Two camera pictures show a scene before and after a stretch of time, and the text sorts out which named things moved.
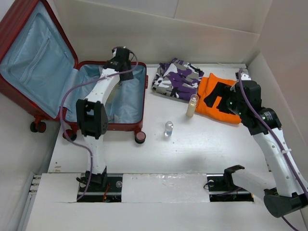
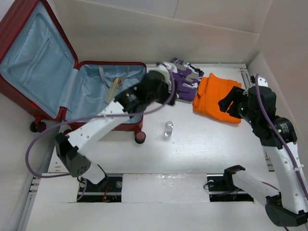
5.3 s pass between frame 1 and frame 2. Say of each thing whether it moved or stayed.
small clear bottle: stayed
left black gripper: moved
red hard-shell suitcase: stayed
